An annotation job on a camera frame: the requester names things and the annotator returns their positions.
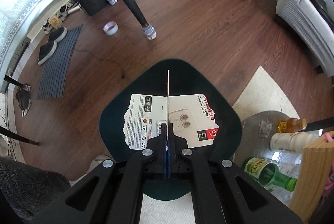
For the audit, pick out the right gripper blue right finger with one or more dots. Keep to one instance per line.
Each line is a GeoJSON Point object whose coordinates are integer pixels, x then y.
{"type": "Point", "coordinates": [198, 187]}

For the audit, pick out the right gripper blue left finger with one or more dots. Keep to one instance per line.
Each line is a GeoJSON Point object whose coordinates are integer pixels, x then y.
{"type": "Point", "coordinates": [111, 192]}

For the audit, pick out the torn white cardboard package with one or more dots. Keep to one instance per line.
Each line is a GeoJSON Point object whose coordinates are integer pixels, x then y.
{"type": "Point", "coordinates": [191, 116]}

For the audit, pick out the dark green trash bin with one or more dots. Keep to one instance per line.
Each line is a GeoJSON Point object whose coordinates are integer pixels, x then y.
{"type": "Point", "coordinates": [178, 78]}

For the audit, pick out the green glass bottle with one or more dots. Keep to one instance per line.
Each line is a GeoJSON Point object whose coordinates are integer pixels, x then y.
{"type": "Point", "coordinates": [267, 173]}

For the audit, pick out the amber glass bottle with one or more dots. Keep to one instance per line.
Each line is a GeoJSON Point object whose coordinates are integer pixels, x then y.
{"type": "Point", "coordinates": [291, 125]}

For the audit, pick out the wooden box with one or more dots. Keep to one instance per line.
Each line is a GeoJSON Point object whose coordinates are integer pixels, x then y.
{"type": "Point", "coordinates": [316, 164]}

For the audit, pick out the grey striped floor mat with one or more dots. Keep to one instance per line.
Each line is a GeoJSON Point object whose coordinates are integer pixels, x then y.
{"type": "Point", "coordinates": [53, 79]}

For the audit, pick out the dark slipper pair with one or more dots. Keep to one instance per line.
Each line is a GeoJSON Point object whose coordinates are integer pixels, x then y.
{"type": "Point", "coordinates": [47, 50]}

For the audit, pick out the roll of clear tape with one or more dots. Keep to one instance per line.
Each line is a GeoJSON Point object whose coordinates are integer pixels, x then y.
{"type": "Point", "coordinates": [110, 28]}

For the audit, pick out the grey armchair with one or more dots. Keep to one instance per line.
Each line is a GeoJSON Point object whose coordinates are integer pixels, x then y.
{"type": "Point", "coordinates": [307, 22]}

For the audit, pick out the black handbag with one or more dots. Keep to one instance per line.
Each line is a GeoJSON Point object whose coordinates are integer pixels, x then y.
{"type": "Point", "coordinates": [321, 7]}

